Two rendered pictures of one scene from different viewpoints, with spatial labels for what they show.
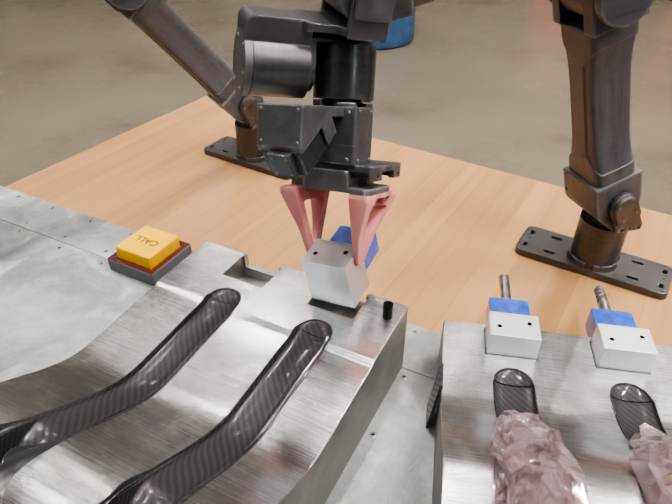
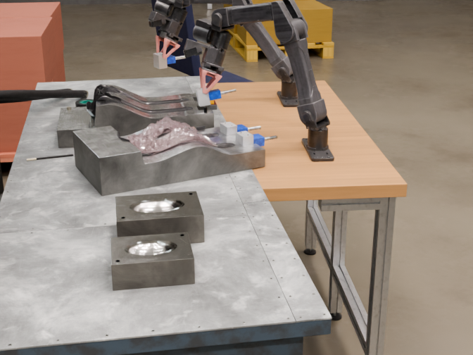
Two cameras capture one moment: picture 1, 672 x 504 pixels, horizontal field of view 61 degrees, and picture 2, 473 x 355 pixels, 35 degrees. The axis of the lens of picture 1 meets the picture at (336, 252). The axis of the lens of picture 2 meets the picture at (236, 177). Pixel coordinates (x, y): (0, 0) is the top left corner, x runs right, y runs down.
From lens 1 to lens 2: 219 cm
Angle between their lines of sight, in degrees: 48
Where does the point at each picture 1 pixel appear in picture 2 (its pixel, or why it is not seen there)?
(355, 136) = (206, 53)
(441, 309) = not seen: hidden behind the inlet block
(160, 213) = (229, 101)
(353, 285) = (200, 98)
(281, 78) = (200, 36)
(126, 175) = (241, 91)
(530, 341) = (225, 127)
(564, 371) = (226, 138)
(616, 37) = (288, 46)
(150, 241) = not seen: hidden behind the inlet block
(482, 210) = not seen: hidden behind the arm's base
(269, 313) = (186, 103)
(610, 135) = (300, 84)
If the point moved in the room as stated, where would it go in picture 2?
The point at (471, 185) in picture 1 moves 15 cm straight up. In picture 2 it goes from (339, 128) to (341, 85)
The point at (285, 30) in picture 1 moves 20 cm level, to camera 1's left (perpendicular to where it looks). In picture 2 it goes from (203, 25) to (170, 16)
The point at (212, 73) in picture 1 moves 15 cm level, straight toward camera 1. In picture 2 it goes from (269, 53) to (244, 60)
